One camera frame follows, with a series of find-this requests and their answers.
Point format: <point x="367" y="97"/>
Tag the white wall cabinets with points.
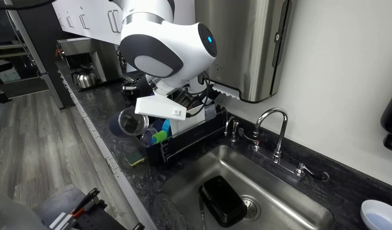
<point x="94" y="19"/>

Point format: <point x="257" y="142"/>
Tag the chrome gooseneck tap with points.
<point x="280" y="127"/>

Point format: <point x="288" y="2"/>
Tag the steel coffee maker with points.
<point x="100" y="57"/>

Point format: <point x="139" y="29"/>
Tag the stainless steel sink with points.
<point x="279" y="198"/>

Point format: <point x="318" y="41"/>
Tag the white plate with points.
<point x="191" y="123"/>

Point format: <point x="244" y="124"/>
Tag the black and red clamp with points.
<point x="84" y="203"/>

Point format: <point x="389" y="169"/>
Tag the black plastic container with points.
<point x="222" y="201"/>

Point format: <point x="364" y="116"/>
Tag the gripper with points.
<point x="145" y="87"/>

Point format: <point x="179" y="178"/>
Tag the steel coffee pot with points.
<point x="86" y="79"/>

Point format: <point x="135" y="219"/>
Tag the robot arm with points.
<point x="170" y="48"/>

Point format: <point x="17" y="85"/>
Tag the black refrigerator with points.
<point x="46" y="48"/>

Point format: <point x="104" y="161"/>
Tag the white bowl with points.
<point x="379" y="217"/>

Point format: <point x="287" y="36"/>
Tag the small chrome tap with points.
<point x="233" y="127"/>

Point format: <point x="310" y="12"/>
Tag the tap lever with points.
<point x="247" y="135"/>
<point x="311" y="172"/>

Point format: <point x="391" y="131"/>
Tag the dark blue steel mug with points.
<point x="127" y="123"/>

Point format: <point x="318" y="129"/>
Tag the green and blue bottle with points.
<point x="159" y="137"/>

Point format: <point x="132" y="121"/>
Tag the black dish rack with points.
<point x="189" y="137"/>

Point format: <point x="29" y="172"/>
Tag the clear plastic cup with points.
<point x="148" y="136"/>

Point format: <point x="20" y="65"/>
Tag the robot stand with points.
<point x="65" y="207"/>

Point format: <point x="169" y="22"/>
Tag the green and yellow sponge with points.
<point x="134" y="157"/>

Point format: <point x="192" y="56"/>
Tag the steel paper towel dispenser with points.
<point x="240" y="44"/>

